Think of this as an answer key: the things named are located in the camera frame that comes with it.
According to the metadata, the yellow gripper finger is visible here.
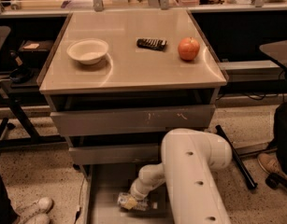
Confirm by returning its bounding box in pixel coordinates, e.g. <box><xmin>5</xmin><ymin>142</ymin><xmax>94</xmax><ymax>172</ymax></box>
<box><xmin>122</xmin><ymin>197</ymin><xmax>137</xmax><ymax>210</ymax></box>

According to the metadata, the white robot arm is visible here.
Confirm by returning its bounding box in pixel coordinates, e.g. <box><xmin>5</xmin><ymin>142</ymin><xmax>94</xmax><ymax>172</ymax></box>
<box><xmin>118</xmin><ymin>129</ymin><xmax>232</xmax><ymax>224</ymax></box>

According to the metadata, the open bottom grey drawer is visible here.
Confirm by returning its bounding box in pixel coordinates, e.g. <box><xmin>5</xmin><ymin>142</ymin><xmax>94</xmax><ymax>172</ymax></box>
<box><xmin>83</xmin><ymin>162</ymin><xmax>175</xmax><ymax>224</ymax></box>

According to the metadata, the middle grey drawer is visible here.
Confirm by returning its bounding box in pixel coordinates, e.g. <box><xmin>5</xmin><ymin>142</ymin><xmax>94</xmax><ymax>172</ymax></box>
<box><xmin>69</xmin><ymin>143</ymin><xmax>161</xmax><ymax>165</ymax></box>

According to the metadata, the top grey drawer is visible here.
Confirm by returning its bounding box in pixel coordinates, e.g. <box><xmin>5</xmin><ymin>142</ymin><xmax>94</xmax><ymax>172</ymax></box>
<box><xmin>50</xmin><ymin>105</ymin><xmax>215</xmax><ymax>136</ymax></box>

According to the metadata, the grey drawer cabinet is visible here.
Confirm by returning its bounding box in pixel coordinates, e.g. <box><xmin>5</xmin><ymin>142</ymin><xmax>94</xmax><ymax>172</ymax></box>
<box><xmin>40</xmin><ymin>9</ymin><xmax>226</xmax><ymax>220</ymax></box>

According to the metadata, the white sneaker upper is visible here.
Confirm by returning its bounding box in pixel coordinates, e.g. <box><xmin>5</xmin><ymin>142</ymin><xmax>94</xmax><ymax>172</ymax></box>
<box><xmin>16</xmin><ymin>197</ymin><xmax>53</xmax><ymax>218</ymax></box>

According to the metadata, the white sneaker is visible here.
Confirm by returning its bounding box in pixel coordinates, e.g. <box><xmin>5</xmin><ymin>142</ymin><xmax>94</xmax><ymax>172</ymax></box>
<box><xmin>16</xmin><ymin>197</ymin><xmax>53</xmax><ymax>218</ymax></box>
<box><xmin>24</xmin><ymin>214</ymin><xmax>50</xmax><ymax>224</ymax></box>

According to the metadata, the white sneaker lower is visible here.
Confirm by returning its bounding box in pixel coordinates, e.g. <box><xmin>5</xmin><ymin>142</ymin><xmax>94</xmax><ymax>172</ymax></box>
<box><xmin>24</xmin><ymin>214</ymin><xmax>50</xmax><ymax>224</ymax></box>

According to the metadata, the black floor bar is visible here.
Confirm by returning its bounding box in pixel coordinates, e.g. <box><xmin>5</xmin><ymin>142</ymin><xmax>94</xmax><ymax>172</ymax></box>
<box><xmin>216</xmin><ymin>125</ymin><xmax>257</xmax><ymax>190</ymax></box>

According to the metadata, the brown shoe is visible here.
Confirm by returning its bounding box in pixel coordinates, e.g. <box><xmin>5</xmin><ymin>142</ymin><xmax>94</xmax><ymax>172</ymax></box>
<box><xmin>257</xmin><ymin>153</ymin><xmax>287</xmax><ymax>180</ymax></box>

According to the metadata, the white bowl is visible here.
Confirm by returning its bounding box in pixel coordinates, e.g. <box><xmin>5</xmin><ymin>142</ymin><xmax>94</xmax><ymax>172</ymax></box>
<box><xmin>66</xmin><ymin>38</ymin><xmax>108</xmax><ymax>65</ymax></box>

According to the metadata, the red apple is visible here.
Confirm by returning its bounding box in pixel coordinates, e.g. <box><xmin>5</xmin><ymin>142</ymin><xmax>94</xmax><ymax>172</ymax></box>
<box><xmin>178</xmin><ymin>37</ymin><xmax>200</xmax><ymax>61</ymax></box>

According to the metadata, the black box on shelf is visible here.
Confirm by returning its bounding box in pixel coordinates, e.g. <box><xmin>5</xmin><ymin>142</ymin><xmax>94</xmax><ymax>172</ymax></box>
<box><xmin>19</xmin><ymin>40</ymin><xmax>53</xmax><ymax>59</ymax></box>

